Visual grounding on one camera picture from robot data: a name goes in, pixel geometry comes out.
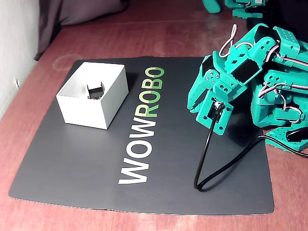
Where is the teal gripper with servo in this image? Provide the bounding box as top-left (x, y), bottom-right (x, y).
top-left (187, 51), bottom-right (249, 114)

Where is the teal leader arm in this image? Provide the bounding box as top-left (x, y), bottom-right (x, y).
top-left (202, 0), bottom-right (265, 19)

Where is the small black servo motor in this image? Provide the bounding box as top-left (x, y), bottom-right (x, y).
top-left (86, 81), bottom-right (106, 101)

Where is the teal robot arm base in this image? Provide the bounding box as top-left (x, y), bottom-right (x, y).
top-left (266, 126), bottom-right (308, 154)

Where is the white open cardboard box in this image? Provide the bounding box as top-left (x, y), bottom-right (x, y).
top-left (56, 62), bottom-right (129, 130)

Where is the black WOWROBO printed mat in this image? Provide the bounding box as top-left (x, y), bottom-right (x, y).
top-left (8, 56), bottom-right (275, 216)

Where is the grey cloth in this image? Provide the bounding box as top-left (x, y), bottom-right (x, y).
top-left (33, 0), bottom-right (130, 61)

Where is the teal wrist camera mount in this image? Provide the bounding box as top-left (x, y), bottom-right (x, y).
top-left (196, 90), bottom-right (233, 136)

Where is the black camera USB cable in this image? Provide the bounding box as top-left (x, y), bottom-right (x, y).
top-left (193, 103), bottom-right (308, 193)

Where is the white red gripper servo wire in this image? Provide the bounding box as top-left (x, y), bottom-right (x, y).
top-left (218, 24), bottom-right (253, 57)

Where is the white red base servo wire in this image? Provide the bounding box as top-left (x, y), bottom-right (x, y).
top-left (258, 81), bottom-right (304, 121)

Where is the white red forearm servo wire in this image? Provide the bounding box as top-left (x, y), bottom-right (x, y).
top-left (267, 39), bottom-right (308, 67)

